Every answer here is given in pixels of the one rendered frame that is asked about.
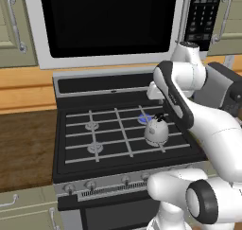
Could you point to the white microwave oven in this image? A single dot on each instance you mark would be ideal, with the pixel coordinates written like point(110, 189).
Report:
point(110, 22)

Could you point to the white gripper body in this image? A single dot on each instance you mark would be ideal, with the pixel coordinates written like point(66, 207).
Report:
point(154, 92)

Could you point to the black and grey countertop appliance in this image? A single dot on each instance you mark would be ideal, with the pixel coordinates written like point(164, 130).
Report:
point(219, 82)

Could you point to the green drawer front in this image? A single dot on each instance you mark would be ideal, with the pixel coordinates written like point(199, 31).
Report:
point(31, 197)

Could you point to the black oven door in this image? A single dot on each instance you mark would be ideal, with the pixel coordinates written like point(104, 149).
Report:
point(119, 213)

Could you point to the green cupboard door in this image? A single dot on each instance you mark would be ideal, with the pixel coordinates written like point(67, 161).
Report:
point(9, 25)
point(234, 19)
point(25, 221)

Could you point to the microwave door with black window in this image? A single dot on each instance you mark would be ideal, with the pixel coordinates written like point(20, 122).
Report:
point(107, 19)

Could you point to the steel stove knob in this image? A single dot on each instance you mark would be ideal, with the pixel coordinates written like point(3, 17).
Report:
point(68, 187)
point(125, 179)
point(91, 185)
point(145, 176)

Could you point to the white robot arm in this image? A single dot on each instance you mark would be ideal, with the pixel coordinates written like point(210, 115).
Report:
point(220, 139)

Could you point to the black and steel stove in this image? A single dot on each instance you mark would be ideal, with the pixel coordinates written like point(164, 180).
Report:
point(126, 95)

